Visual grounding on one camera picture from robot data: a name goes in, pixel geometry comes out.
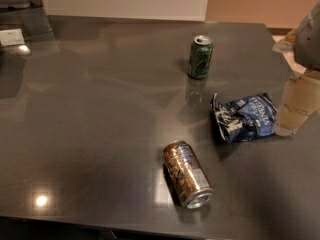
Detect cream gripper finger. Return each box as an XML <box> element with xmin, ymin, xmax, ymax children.
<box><xmin>273</xmin><ymin>29</ymin><xmax>297</xmax><ymax>53</ymax></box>
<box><xmin>273</xmin><ymin>70</ymin><xmax>320</xmax><ymax>136</ymax></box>

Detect orange soda can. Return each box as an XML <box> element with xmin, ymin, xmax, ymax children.
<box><xmin>163</xmin><ymin>140</ymin><xmax>213</xmax><ymax>209</ymax></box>

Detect green soda can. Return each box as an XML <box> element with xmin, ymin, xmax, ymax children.
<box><xmin>188</xmin><ymin>35</ymin><xmax>213</xmax><ymax>79</ymax></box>

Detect blue crumpled chip bag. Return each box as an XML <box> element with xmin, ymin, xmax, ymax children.
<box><xmin>211</xmin><ymin>93</ymin><xmax>277</xmax><ymax>143</ymax></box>

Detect white card on counter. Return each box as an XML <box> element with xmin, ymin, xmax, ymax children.
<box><xmin>0</xmin><ymin>29</ymin><xmax>25</xmax><ymax>47</ymax></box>

